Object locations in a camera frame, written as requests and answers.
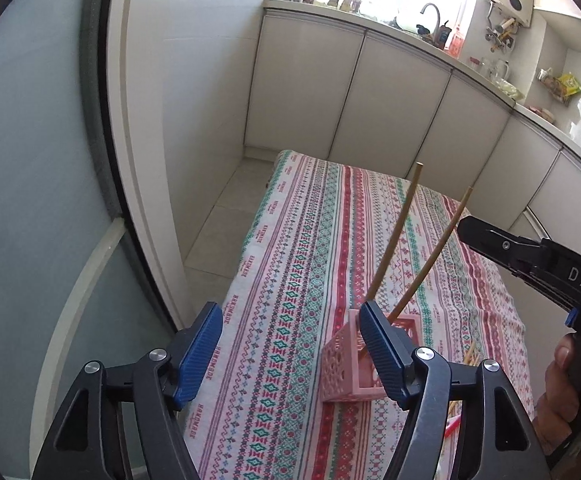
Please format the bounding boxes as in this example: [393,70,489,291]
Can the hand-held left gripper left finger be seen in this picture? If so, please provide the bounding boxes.
[30,301,224,480]

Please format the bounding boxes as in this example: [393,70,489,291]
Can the patterned striped tablecloth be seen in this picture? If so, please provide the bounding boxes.
[183,149,536,480]

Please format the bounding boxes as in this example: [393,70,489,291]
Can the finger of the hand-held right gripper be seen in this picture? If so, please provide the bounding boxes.
[458,216,571,307]

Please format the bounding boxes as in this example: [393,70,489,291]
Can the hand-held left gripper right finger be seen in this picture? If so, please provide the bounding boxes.
[359,300,554,480]

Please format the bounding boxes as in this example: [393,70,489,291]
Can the white kitchen cabinets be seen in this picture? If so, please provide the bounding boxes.
[243,7,581,241]

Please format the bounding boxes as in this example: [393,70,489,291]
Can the person's right hand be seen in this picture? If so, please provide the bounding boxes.
[533,334,581,466]

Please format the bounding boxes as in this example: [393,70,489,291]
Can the dark framed glass door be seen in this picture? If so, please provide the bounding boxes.
[0,0,186,480]

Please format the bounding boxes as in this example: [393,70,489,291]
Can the yellow snack packet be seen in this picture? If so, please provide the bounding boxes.
[555,72,581,97]

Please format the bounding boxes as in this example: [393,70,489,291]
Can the pink perforated utensil basket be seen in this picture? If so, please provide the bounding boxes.
[321,307,421,404]

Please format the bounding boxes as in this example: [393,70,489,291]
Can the dark curved kitchen faucet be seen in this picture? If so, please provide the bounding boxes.
[421,2,444,36]

